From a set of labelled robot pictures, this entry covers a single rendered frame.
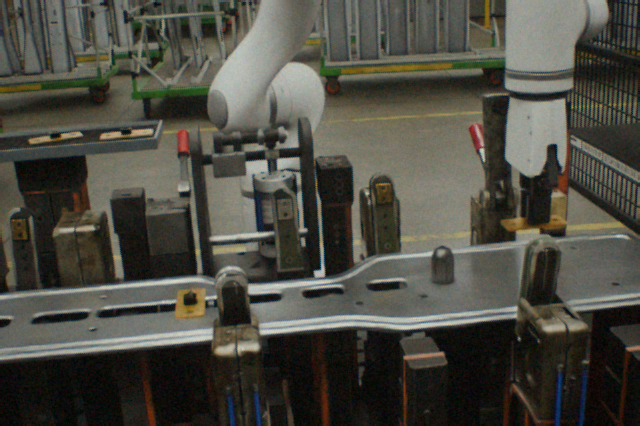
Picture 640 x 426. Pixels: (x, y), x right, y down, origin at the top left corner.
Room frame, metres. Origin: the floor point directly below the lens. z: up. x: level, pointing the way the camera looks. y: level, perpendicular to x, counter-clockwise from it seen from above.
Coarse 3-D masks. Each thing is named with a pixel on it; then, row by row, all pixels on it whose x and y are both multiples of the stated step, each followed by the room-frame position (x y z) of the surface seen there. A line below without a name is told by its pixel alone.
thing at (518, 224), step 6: (552, 216) 1.00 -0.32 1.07; (558, 216) 1.00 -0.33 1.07; (504, 222) 0.99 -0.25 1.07; (510, 222) 0.99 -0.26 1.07; (516, 222) 0.99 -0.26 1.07; (522, 222) 0.99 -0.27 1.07; (552, 222) 0.98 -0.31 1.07; (558, 222) 0.98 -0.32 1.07; (564, 222) 0.98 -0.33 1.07; (510, 228) 0.97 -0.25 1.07; (516, 228) 0.97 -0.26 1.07; (522, 228) 0.97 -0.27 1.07; (528, 228) 0.97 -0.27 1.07; (534, 228) 0.97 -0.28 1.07; (540, 228) 0.97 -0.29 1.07
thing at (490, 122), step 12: (492, 96) 1.15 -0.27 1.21; (504, 96) 1.12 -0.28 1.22; (492, 108) 1.15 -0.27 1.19; (504, 108) 1.11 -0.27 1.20; (492, 120) 1.14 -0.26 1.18; (504, 120) 1.14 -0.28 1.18; (492, 132) 1.14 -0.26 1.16; (504, 132) 1.14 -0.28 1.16; (492, 144) 1.13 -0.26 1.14; (504, 144) 1.14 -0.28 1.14; (492, 156) 1.12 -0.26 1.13; (504, 156) 1.14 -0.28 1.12; (492, 168) 1.12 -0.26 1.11; (504, 168) 1.13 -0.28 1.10; (492, 180) 1.12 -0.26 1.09; (504, 180) 1.13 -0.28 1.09; (492, 192) 1.12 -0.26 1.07; (504, 192) 1.13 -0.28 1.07; (492, 204) 1.11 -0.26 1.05; (504, 204) 1.13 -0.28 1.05
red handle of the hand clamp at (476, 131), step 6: (474, 126) 1.24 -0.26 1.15; (480, 126) 1.24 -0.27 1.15; (474, 132) 1.23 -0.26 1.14; (480, 132) 1.23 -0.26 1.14; (474, 138) 1.22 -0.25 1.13; (480, 138) 1.21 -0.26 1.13; (474, 144) 1.22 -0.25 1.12; (480, 144) 1.20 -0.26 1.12; (480, 150) 1.20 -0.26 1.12; (480, 156) 1.19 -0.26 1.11; (498, 186) 1.13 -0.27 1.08; (498, 192) 1.12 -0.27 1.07; (498, 198) 1.12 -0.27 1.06; (504, 198) 1.12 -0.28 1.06
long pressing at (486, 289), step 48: (528, 240) 1.09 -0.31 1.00; (576, 240) 1.08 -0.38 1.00; (624, 240) 1.07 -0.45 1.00; (96, 288) 1.00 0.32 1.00; (144, 288) 1.00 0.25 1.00; (192, 288) 0.99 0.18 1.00; (288, 288) 0.97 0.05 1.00; (432, 288) 0.95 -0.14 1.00; (480, 288) 0.94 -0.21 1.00; (576, 288) 0.92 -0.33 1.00; (624, 288) 0.91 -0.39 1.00; (0, 336) 0.88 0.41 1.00; (48, 336) 0.87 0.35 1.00; (96, 336) 0.86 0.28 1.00; (144, 336) 0.86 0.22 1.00; (192, 336) 0.86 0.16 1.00
